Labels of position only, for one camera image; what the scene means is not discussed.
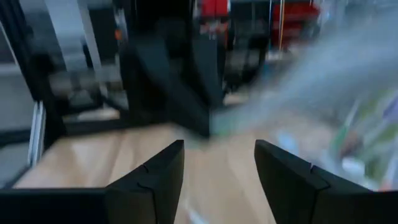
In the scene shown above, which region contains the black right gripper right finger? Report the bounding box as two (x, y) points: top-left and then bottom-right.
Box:
(254, 139), (374, 224)

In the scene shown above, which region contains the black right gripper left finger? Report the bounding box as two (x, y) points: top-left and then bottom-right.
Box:
(105, 139), (185, 224)

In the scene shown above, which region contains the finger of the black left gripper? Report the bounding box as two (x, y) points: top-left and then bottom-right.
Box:
(133, 37), (213, 138)
(192, 34), (225, 108)

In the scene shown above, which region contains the clear plastic bag with bottles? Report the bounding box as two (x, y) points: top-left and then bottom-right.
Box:
(211, 15), (398, 192)

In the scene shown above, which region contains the red box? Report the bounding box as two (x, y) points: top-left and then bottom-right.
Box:
(201, 0), (230, 19)

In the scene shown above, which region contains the red bin shelf rack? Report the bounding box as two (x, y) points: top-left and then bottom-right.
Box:
(272, 2), (320, 32)

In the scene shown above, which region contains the yellow hanging cable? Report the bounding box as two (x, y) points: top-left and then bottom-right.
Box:
(277, 0), (286, 51)

